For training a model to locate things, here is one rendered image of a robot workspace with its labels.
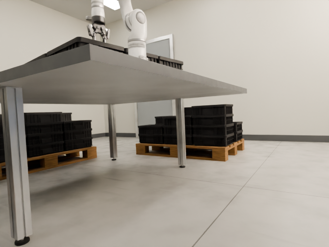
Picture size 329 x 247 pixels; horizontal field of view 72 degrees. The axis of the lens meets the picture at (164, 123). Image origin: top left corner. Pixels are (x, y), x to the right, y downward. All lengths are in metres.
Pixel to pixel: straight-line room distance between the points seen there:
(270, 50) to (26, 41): 4.33
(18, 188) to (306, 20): 4.03
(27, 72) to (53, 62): 0.14
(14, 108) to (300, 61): 3.74
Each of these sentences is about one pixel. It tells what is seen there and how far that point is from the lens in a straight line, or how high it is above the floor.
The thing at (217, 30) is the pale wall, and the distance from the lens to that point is 4.49.
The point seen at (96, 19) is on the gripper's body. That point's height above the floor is 1.07.
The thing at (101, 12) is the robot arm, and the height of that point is 1.12.
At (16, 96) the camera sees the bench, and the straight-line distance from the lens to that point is 1.11.
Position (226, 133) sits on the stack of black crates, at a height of 0.29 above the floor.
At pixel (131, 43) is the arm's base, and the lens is 1.20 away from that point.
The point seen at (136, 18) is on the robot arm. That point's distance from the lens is 1.22.
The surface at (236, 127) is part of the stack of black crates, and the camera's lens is 2.86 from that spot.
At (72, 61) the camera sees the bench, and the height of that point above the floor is 0.67.
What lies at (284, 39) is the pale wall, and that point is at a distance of 4.17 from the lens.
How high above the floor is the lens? 0.52
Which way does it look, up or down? 3 degrees down
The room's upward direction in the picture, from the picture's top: 3 degrees counter-clockwise
